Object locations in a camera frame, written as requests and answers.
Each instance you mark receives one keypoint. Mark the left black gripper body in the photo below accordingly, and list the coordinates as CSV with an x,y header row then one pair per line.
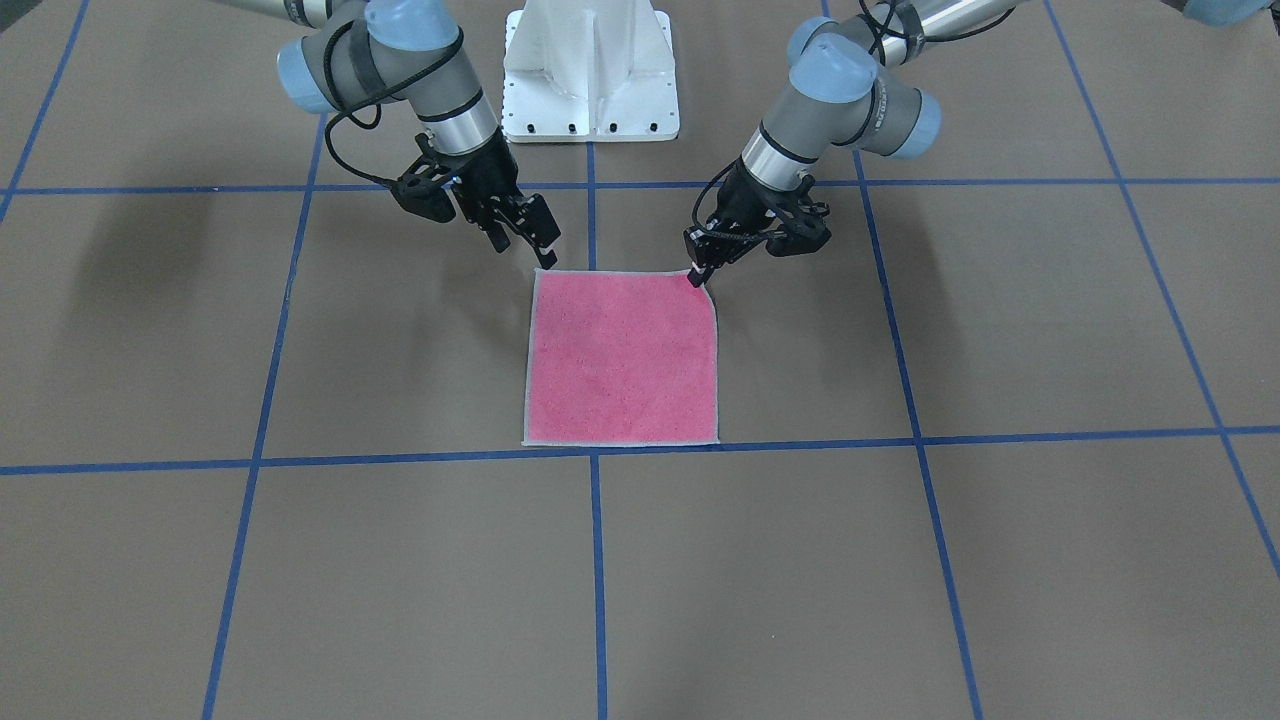
x,y
737,195

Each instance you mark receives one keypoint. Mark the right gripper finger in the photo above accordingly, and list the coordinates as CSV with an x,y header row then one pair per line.
x,y
498,236
536,224

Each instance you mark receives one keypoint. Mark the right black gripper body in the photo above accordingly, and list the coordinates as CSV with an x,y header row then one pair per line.
x,y
490,172

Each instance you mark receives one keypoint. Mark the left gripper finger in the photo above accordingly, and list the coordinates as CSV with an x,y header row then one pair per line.
x,y
700,272

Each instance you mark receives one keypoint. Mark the pink towel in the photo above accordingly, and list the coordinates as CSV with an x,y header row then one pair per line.
x,y
621,360

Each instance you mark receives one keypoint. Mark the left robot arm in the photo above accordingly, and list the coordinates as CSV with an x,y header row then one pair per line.
x,y
840,92

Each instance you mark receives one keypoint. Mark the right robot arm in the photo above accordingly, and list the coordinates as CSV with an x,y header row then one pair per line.
x,y
366,54

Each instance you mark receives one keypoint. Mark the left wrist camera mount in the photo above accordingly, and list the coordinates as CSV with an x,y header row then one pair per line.
x,y
802,227

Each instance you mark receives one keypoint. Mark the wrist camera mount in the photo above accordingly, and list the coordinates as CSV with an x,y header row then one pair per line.
x,y
802,227
420,190

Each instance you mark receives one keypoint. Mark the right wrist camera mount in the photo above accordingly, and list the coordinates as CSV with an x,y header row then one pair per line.
x,y
420,190

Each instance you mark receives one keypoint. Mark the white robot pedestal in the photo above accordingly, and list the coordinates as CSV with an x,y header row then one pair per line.
x,y
589,72

